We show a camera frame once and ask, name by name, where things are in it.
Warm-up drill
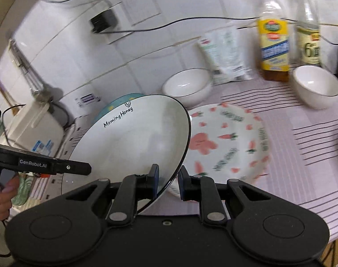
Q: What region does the clear vinegar bottle yellow cap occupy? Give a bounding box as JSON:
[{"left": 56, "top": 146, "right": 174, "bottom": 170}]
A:
[{"left": 295, "top": 0, "right": 323, "bottom": 69}]

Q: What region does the white appliance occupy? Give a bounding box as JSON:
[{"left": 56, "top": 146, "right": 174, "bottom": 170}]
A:
[{"left": 0, "top": 100, "right": 65, "bottom": 158}]

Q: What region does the long black cable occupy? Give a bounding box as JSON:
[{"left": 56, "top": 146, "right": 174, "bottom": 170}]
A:
[{"left": 95, "top": 17, "right": 338, "bottom": 46}]

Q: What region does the green patterned cloth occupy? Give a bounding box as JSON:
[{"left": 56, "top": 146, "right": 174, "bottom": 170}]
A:
[{"left": 12, "top": 172, "right": 34, "bottom": 207}]

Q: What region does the clear plastic packet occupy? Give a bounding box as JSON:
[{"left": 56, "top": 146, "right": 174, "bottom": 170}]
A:
[{"left": 198, "top": 25, "right": 254, "bottom": 85}]

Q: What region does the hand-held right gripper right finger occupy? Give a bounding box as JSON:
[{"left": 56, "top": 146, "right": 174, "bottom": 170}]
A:
[{"left": 178, "top": 166, "right": 272, "bottom": 227}]

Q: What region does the teal plate yellow print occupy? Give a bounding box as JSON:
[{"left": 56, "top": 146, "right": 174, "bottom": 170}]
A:
[{"left": 92, "top": 93, "right": 146, "bottom": 123}]

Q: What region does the grey metal fixture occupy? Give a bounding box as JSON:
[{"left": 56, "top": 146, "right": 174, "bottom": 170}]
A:
[{"left": 8, "top": 39, "right": 52, "bottom": 104}]

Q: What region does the black power adapter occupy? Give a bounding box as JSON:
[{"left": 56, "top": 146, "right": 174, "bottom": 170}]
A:
[{"left": 90, "top": 9, "right": 118, "bottom": 33}]

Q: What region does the oil bottle yellow label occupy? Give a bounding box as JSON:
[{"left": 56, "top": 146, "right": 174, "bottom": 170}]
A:
[{"left": 254, "top": 0, "right": 291, "bottom": 83}]

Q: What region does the carrot print plate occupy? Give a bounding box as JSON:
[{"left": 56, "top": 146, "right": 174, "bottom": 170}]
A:
[{"left": 169, "top": 103, "right": 271, "bottom": 198}]

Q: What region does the white plate black rim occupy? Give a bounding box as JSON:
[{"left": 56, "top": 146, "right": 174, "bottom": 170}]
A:
[{"left": 61, "top": 95, "right": 192, "bottom": 214}]

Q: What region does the white wall socket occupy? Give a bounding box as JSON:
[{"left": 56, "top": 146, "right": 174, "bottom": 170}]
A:
[{"left": 76, "top": 92, "right": 102, "bottom": 108}]

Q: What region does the white ribbed bowl black rim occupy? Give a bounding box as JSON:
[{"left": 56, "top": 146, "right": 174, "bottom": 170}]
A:
[
  {"left": 161, "top": 68, "right": 213, "bottom": 107},
  {"left": 292, "top": 65, "right": 338, "bottom": 110}
]

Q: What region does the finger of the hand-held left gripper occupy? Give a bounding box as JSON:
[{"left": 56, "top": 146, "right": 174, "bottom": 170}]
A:
[{"left": 50, "top": 158, "right": 92, "bottom": 176}]

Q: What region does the striped tablecloth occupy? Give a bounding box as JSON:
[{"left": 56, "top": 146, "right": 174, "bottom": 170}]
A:
[{"left": 17, "top": 74, "right": 338, "bottom": 244}]

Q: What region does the person's left hand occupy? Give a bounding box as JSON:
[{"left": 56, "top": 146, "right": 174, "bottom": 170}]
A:
[{"left": 0, "top": 176, "right": 20, "bottom": 222}]

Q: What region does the black appliance cable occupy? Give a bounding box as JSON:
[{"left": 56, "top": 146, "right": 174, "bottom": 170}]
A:
[{"left": 2, "top": 103, "right": 72, "bottom": 131}]

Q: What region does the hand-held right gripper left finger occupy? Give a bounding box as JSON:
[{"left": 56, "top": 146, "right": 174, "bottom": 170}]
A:
[{"left": 65, "top": 164, "right": 160, "bottom": 227}]

